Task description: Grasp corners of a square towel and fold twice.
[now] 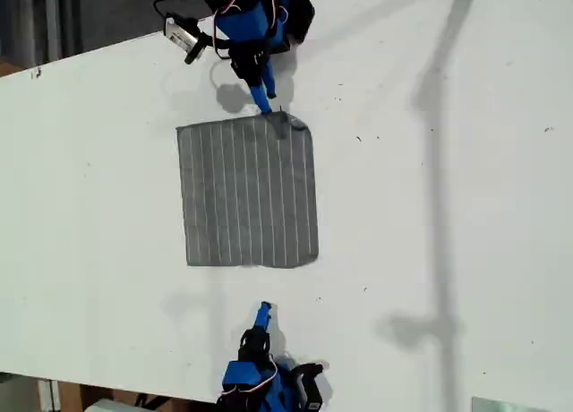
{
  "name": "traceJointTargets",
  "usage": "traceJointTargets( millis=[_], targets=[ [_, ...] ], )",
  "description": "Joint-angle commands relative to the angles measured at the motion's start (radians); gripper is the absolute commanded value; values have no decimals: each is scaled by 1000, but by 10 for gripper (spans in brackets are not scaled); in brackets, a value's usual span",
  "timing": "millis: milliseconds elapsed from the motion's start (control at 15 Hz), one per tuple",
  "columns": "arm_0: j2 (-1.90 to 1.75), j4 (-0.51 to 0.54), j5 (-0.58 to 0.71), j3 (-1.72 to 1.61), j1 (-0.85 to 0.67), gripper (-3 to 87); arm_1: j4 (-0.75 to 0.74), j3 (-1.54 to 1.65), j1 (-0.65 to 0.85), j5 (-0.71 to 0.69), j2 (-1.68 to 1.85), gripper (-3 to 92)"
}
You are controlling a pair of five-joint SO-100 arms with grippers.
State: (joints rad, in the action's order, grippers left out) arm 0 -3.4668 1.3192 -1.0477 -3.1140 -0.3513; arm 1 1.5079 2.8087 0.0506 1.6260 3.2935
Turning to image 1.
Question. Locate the black camera stalk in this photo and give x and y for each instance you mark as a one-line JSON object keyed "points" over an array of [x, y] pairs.
{"points": [[309, 368], [199, 49]]}

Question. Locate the white table leg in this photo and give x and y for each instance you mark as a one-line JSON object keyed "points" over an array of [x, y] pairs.
{"points": [[48, 396]]}

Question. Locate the white plastic container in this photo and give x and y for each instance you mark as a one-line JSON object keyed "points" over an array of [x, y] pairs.
{"points": [[109, 405]]}

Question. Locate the silver black camera box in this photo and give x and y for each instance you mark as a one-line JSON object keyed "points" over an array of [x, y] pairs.
{"points": [[181, 32]]}

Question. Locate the grey white-striped square towel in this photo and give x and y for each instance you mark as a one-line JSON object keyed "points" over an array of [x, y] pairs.
{"points": [[248, 192]]}

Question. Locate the grey metal pole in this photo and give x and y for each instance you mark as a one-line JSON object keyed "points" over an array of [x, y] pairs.
{"points": [[52, 18]]}

